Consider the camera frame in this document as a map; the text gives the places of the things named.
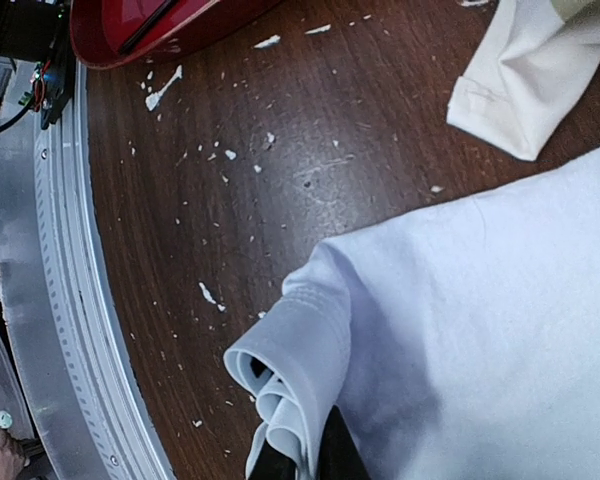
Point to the white black boxer briefs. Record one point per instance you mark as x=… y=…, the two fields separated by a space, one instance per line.
x=458 y=341

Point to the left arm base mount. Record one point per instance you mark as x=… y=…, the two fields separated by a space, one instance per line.
x=38 y=32

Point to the olive green underwear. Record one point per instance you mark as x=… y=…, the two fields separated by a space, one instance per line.
x=533 y=65

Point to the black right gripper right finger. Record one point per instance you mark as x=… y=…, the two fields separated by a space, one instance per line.
x=339 y=458

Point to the aluminium front rail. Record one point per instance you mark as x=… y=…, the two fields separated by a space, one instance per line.
x=65 y=336

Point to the round red tray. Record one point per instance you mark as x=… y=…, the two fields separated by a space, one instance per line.
x=110 y=34

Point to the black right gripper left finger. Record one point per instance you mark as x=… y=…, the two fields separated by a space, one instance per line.
x=266 y=463

